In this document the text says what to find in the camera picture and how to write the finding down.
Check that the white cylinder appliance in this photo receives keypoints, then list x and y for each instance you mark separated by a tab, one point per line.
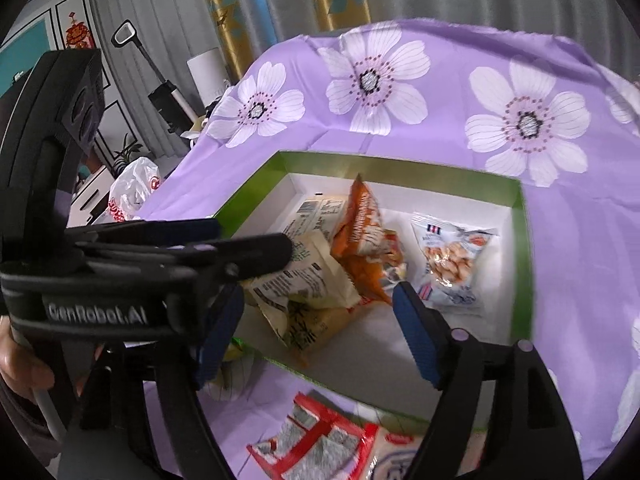
205	72

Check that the cream snack packet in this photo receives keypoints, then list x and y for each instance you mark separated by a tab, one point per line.
310	280

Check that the red and white snack packet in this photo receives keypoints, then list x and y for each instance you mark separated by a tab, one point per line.
320	435

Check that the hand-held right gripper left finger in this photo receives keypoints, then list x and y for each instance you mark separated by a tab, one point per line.
220	330

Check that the white cabinet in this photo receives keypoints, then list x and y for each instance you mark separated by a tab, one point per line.
90	195

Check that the white labelled snack packet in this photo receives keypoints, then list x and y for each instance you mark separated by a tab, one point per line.
312	212

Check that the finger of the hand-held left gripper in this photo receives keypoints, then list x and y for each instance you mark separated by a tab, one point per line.
175	230
250	255

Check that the person's left hand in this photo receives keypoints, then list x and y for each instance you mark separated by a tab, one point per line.
22	360

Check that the orange white-print snack packet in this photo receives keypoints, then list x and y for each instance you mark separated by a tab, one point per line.
360	225

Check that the purple floral cloth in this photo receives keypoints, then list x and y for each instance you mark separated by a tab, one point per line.
447	120

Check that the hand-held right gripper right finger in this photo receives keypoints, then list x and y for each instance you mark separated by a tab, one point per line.
415	335

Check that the teal panel door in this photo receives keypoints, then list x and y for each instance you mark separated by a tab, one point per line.
25	55

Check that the stick vacuum cleaner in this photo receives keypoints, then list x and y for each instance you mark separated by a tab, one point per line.
162	97

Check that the potted plant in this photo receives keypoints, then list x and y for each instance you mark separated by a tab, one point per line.
125	155

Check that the white red-print plastic bag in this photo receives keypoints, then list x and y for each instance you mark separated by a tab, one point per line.
132	185

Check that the green cardboard box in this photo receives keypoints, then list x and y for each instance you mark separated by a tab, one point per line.
524	260

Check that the white red-label snack packet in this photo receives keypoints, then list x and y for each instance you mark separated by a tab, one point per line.
395	460

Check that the red wall decoration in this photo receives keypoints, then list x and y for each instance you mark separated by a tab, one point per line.
77	35

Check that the yellow brush-print snack packet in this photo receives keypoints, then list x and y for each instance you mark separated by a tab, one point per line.
300	332

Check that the white peanut packet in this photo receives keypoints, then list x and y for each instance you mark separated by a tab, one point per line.
450	265

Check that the orange picture snack packet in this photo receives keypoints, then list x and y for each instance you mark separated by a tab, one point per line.
392	255

